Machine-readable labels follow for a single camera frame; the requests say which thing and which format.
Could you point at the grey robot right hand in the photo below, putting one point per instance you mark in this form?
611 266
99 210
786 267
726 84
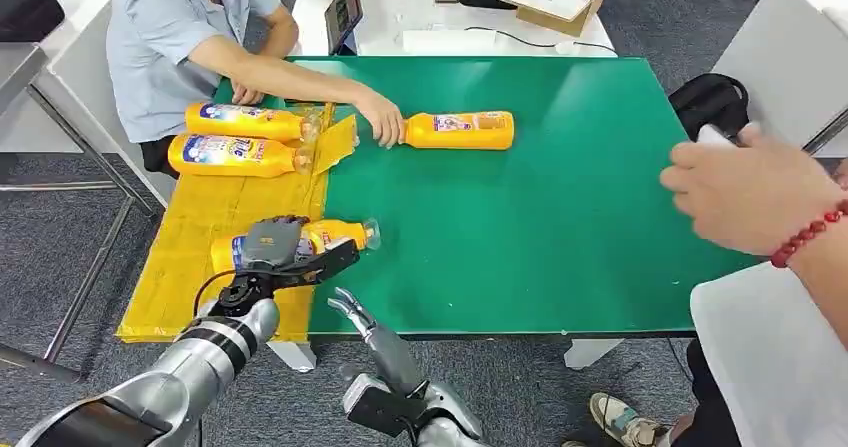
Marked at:
391 358

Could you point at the orange drink bottle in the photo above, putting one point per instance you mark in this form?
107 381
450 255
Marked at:
265 124
331 232
218 156
464 136

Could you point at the yellow plastic sheet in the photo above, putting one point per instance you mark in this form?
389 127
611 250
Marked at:
192 232

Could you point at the white table with metal legs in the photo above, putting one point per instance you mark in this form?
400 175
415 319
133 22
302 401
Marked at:
782 60
73 80

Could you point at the white office table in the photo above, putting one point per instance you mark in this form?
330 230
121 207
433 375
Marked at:
411 13

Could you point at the seated person's right hand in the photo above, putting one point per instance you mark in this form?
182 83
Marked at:
384 119

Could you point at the black backpack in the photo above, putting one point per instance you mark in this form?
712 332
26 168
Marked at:
705 103

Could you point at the green table mat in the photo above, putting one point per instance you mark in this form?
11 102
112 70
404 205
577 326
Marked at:
530 232

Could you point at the standing person's hand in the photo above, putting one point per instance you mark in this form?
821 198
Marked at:
748 192

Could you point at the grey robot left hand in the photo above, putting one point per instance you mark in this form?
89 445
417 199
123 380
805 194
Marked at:
272 245

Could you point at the open cardboard box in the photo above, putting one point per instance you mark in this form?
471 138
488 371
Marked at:
556 16

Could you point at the black tablet on stand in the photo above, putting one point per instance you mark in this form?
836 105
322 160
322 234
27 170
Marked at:
343 13

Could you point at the standing person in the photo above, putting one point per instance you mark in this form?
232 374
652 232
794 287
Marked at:
762 364

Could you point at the black seat cushion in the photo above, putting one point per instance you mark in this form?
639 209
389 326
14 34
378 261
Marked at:
30 10

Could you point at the seated person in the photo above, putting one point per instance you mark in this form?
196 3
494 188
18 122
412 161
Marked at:
159 53

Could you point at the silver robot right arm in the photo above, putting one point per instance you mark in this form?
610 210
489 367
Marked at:
454 411

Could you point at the seated person's left hand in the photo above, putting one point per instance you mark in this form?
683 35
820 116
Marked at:
246 94

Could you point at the worn sneaker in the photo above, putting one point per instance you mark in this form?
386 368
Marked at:
626 421

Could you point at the white flat box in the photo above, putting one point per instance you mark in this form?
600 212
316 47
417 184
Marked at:
450 42

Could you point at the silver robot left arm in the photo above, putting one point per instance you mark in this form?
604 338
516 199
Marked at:
179 371

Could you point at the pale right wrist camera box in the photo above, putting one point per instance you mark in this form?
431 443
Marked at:
374 407

